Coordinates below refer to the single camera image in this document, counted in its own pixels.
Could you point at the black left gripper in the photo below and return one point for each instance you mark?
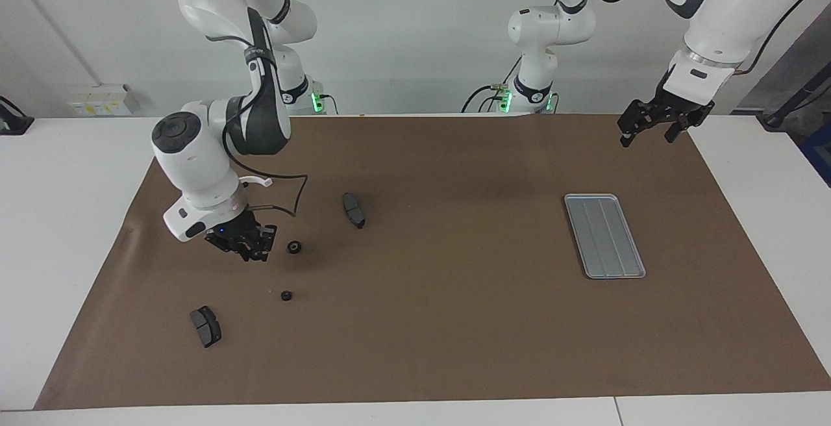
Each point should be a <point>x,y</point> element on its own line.
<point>662,113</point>

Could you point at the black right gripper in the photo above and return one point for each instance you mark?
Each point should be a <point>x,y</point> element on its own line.
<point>243,234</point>

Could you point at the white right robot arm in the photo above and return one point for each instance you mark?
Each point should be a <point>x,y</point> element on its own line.
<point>195,147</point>

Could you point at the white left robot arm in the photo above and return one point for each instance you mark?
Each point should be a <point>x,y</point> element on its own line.
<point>733,10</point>

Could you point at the silver metal tray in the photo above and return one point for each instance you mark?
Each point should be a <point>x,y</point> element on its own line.
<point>604,238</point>

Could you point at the dark grey brake pad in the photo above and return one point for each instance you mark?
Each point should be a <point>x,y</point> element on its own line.
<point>354,210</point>
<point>206,327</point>

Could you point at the black stand pole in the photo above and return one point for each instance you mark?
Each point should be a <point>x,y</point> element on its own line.
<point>779,114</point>

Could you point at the blue crate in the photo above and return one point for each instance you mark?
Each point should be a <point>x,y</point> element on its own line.
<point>819,153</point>

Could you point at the brown table mat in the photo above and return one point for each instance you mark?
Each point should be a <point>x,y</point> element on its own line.
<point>454,322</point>

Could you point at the white curved plastic bracket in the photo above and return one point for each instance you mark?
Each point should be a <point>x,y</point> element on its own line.
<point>263,182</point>

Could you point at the white wall socket box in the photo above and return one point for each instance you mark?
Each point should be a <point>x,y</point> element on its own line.
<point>100,102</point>

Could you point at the black clamp mount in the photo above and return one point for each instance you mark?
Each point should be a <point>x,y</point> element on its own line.
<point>13,124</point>

